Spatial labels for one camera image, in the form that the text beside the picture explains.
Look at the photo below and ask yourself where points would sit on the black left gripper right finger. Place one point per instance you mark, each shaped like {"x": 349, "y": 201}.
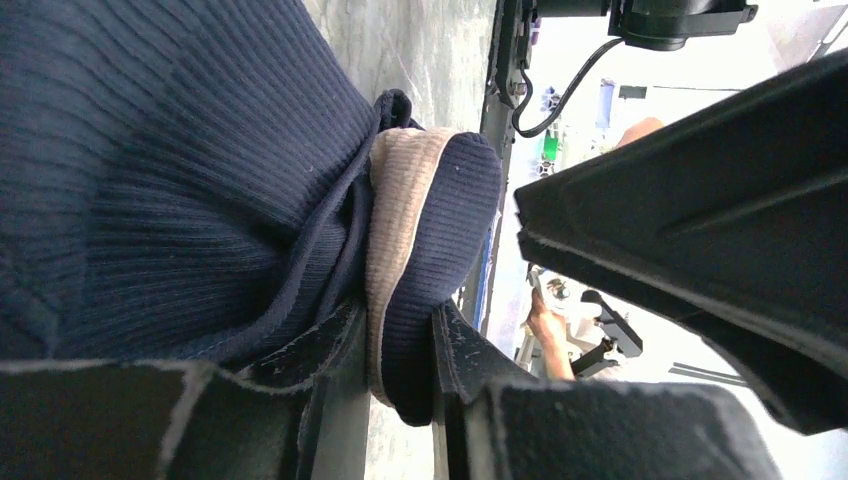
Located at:
{"x": 493, "y": 420}

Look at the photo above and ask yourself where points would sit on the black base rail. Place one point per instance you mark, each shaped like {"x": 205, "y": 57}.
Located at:
{"x": 508, "y": 41}

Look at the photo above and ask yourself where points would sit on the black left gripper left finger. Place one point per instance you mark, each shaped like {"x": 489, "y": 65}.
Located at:
{"x": 303, "y": 415}

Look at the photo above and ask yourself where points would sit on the person in white shirt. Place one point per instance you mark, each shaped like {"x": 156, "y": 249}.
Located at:
{"x": 548, "y": 326}

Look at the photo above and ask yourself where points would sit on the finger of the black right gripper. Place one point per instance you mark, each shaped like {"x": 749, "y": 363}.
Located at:
{"x": 732, "y": 224}

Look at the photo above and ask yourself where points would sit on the navy underwear beige waistband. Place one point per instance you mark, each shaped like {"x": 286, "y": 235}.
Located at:
{"x": 201, "y": 180}

